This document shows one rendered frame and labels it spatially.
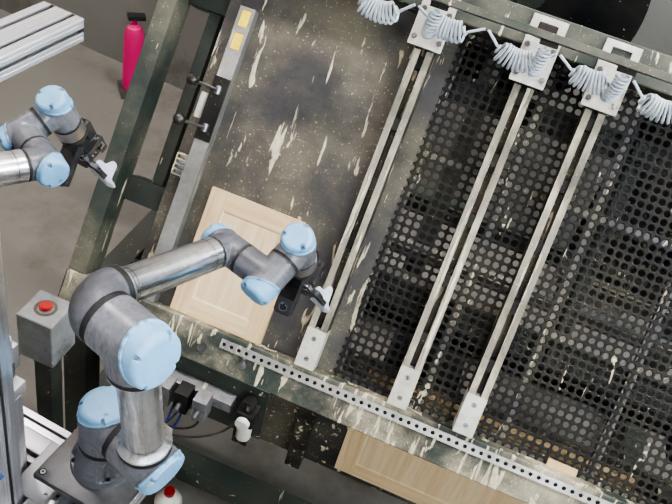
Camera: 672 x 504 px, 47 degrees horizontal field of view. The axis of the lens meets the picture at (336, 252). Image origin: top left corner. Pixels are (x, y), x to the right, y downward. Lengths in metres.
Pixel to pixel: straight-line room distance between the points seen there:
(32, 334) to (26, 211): 1.85
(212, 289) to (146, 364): 1.10
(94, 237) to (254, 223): 0.51
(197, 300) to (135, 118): 0.59
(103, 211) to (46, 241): 1.55
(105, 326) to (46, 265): 2.56
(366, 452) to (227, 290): 0.83
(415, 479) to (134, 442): 1.47
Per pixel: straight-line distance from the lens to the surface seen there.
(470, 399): 2.35
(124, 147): 2.53
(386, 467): 2.92
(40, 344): 2.49
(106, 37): 5.58
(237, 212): 2.43
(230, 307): 2.47
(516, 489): 2.46
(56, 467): 2.00
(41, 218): 4.23
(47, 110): 1.95
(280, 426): 2.99
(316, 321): 2.35
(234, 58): 2.45
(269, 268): 1.68
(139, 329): 1.39
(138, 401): 1.53
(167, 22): 2.53
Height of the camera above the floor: 2.71
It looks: 40 degrees down
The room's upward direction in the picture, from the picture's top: 16 degrees clockwise
